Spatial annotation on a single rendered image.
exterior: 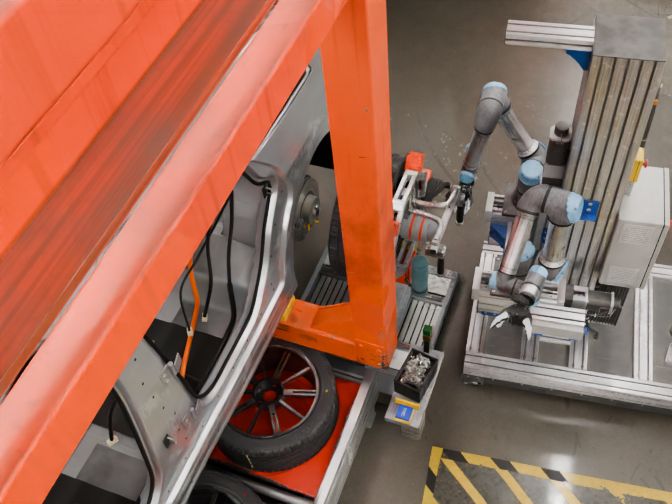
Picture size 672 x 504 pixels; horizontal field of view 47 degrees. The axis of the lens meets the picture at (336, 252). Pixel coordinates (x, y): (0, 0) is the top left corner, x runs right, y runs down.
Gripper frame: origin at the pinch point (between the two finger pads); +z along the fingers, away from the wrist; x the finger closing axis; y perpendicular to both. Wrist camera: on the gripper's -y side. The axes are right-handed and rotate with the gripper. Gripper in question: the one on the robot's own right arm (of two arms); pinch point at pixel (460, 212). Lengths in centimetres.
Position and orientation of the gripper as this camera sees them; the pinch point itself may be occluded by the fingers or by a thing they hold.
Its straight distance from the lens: 396.4
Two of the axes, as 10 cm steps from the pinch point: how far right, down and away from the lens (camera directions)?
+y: -0.8, -6.1, -7.9
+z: -2.8, 7.7, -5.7
